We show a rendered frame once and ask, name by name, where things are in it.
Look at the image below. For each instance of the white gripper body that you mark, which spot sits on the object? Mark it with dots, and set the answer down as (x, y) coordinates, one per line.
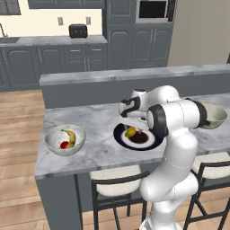
(135, 123)

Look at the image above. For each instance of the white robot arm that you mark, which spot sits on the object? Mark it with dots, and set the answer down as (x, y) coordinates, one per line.
(179, 140)

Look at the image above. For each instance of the dark blue white plate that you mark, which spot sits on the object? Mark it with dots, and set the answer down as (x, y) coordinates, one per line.
(119, 137)

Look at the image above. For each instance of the grey dining counter island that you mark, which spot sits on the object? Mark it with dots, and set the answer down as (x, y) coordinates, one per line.
(90, 90)

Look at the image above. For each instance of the white bowl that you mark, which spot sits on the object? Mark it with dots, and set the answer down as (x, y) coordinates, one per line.
(54, 148)
(217, 115)

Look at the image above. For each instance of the yellow green mango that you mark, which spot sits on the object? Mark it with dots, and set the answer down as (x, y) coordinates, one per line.
(130, 131)

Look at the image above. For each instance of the dark brown round fruit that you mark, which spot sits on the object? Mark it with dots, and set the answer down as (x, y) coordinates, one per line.
(139, 138)

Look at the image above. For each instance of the black stool with cream seat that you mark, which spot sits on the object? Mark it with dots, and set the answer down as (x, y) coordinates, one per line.
(214, 167)
(115, 181)

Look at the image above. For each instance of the yellow banana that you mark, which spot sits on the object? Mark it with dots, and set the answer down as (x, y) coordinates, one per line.
(72, 137)

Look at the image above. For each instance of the red apple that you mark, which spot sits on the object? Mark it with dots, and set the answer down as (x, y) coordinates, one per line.
(64, 145)

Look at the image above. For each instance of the grey tall cupboard run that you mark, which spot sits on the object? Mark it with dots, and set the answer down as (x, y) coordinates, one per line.
(119, 45)

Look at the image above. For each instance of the grey base cupboard run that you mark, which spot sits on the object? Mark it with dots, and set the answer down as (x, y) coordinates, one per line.
(51, 61)

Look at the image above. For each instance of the black toaster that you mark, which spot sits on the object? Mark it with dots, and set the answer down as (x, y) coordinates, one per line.
(77, 31)

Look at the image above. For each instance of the built-in microwave oven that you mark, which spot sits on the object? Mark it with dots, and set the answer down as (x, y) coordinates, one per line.
(152, 9)

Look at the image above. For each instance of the grey sink basin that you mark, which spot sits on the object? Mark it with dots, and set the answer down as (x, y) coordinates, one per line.
(8, 40)

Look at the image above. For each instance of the metal sink tap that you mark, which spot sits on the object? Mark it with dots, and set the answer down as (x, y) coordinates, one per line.
(3, 31)

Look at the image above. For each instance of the window with dark panes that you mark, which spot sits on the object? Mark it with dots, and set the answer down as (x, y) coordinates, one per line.
(9, 6)

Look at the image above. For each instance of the grey wall socket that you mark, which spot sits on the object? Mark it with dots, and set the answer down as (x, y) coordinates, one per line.
(60, 21)
(88, 20)

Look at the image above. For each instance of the grey wall cupboard run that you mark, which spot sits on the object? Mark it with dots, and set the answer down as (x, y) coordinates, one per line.
(66, 3)

